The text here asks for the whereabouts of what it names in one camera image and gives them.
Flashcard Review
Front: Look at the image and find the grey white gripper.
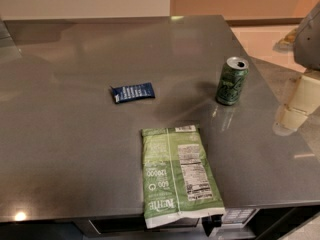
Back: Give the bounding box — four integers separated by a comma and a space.
273, 2, 320, 136

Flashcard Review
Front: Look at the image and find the green soda can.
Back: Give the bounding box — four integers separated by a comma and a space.
216, 57, 249, 106

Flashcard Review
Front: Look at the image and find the blue rxbar blueberry wrapper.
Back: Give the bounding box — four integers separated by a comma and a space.
111, 82, 155, 104

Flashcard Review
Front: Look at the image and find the green chip bag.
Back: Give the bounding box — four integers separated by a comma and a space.
142, 125, 225, 229

